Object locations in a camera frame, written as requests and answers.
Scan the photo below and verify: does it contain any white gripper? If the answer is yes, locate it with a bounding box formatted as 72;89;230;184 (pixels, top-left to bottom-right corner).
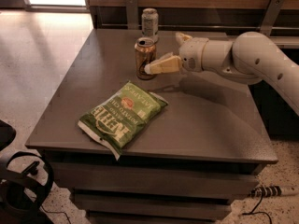
144;32;208;75

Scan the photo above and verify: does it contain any orange soda can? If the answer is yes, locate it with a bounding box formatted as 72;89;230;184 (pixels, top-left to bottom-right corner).
135;37;156;80

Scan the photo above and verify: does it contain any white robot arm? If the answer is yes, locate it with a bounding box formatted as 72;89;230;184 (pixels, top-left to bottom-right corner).
145;32;299;115

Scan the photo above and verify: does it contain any white green soda can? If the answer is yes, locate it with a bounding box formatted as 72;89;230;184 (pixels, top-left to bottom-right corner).
141;7;159;42

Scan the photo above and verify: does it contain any green potato chip bag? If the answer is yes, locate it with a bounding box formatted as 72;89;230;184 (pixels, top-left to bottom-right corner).
78;81;168;160

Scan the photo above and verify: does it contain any white power strip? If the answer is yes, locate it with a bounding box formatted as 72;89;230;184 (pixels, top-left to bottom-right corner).
249;185;299;199

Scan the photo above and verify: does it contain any wooden wall bench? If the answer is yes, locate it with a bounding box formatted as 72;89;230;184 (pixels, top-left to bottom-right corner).
85;0;299;49

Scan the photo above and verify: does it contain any black power cable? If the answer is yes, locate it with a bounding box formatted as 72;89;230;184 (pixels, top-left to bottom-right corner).
242;192;273;224

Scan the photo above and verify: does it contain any thin black floor cable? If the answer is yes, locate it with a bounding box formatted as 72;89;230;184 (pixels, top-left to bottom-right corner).
39;204;73;224

